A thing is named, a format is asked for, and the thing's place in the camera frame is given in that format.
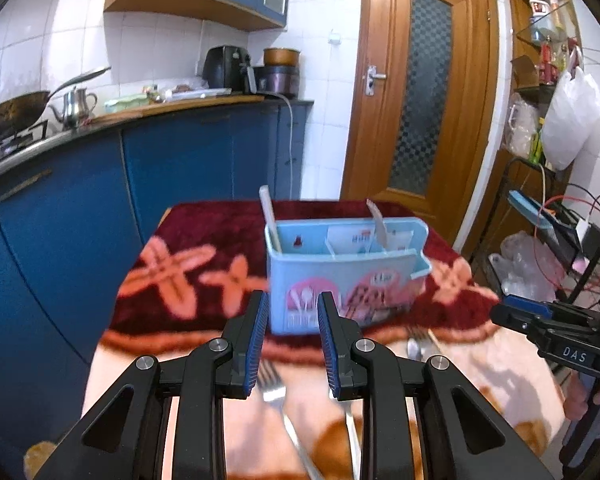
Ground steel table knife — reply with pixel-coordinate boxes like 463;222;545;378
366;200;388;250

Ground white plastic knife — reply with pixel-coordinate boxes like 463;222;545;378
259;185;282;252

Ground blue lower kitchen cabinets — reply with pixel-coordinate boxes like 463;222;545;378
0;98;310;477

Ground person's right hand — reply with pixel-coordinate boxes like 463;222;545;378
562;374;600;422

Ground clear plastic bag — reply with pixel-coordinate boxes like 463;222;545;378
488;231;565;302

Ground red orange floral blanket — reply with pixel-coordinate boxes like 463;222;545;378
84;202;564;479

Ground light blue chopsticks box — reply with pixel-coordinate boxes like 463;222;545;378
264;217;432;336

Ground white hanging plastic bag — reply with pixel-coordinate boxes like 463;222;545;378
541;46;600;171

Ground wooden door with glass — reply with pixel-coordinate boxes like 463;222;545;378
341;0;498;243

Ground gas stove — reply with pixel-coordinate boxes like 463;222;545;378
0;120;48;161

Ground wooden cutting board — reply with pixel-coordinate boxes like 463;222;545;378
87;96;264;125

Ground steel kettle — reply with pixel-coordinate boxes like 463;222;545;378
47;86;98;130

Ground black wok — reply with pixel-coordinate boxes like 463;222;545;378
0;66;111;142

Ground black air fryer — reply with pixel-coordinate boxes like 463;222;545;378
201;46;250;93

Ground dark rice cooker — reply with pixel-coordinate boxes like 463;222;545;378
253;65;300;99

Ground brown pot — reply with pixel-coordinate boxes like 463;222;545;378
263;48;300;67

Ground black wire rack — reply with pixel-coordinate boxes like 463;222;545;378
468;150;600;304

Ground red cable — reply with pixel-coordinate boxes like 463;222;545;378
532;181;600;302

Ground wooden wall shelf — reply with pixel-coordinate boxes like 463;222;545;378
504;0;581;164

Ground silver door handle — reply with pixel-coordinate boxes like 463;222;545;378
365;65;387;96

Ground white power cord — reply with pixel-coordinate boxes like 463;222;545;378
258;90;296;201

